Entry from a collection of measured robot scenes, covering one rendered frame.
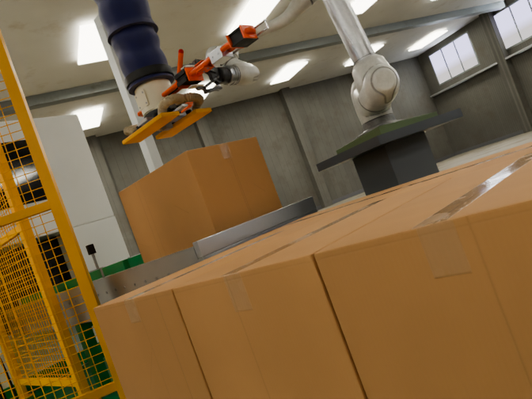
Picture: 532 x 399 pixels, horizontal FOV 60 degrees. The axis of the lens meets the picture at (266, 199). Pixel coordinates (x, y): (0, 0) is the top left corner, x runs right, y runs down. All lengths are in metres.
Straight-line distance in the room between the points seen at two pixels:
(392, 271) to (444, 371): 0.14
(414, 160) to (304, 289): 1.52
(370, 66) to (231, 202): 0.81
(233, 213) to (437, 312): 1.33
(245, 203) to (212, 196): 0.16
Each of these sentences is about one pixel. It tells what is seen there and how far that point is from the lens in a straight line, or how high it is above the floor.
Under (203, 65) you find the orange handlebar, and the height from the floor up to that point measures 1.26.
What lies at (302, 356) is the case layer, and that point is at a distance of 0.82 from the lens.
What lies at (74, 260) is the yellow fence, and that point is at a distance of 2.28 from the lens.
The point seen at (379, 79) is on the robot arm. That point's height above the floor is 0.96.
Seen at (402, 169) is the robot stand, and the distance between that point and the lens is 2.14.
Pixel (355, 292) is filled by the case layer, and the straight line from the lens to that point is 0.70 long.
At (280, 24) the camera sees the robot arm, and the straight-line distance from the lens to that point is 2.36.
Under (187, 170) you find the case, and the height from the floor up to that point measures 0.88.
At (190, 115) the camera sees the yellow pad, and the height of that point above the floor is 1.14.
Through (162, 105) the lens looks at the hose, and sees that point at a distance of 2.04.
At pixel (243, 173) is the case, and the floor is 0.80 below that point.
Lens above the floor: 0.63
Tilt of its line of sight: 1 degrees up
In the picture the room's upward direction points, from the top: 20 degrees counter-clockwise
